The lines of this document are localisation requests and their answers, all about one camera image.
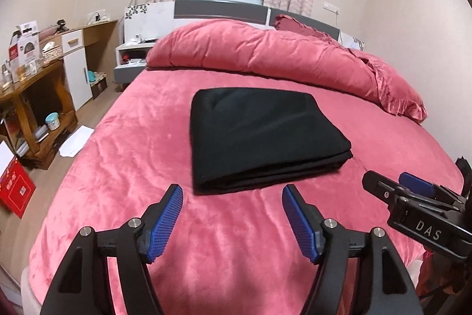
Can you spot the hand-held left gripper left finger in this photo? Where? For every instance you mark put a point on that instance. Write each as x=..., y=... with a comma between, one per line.
x=166, y=222

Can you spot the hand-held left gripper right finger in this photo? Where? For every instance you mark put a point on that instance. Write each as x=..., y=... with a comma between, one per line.
x=300, y=222

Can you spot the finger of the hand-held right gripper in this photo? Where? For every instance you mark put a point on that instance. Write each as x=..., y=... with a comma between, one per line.
x=379, y=186
x=416, y=181

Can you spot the black pants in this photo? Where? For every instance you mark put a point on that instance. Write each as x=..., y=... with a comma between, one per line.
x=258, y=134

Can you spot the pink bed sheet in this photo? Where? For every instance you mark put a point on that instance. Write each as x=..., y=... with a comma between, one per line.
x=236, y=263

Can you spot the pink ruffled pillow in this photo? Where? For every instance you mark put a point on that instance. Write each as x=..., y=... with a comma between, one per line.
x=394, y=90
x=295, y=27

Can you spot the white paper sheet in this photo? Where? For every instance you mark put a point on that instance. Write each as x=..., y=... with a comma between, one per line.
x=75, y=143

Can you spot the white leaf print panel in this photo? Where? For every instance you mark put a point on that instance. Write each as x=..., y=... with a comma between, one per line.
x=147, y=21
x=354, y=42

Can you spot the dark box under desk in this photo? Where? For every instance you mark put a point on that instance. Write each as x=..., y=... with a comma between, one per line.
x=99, y=88

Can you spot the teal jar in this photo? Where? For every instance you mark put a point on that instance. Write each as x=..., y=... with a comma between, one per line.
x=52, y=122

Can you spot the red cardboard box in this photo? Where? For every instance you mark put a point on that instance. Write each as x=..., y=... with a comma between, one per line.
x=16, y=189

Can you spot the grey white nightstand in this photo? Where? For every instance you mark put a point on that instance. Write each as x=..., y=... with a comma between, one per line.
x=129, y=73

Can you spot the white front desk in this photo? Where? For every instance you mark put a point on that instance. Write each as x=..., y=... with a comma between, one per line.
x=75, y=79

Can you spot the pink duvet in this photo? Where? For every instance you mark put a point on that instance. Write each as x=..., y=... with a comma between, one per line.
x=239, y=45

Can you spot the wooden table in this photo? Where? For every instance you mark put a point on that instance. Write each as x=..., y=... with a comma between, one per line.
x=22, y=93

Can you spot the white power strip on desk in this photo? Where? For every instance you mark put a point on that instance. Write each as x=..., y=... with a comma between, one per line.
x=97, y=17

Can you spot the grey headboard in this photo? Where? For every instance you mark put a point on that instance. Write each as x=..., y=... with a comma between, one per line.
x=221, y=8

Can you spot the white red product box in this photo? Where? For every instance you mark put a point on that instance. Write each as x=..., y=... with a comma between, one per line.
x=25, y=42

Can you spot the white wall socket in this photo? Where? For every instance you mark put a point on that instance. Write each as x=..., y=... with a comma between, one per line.
x=330, y=8

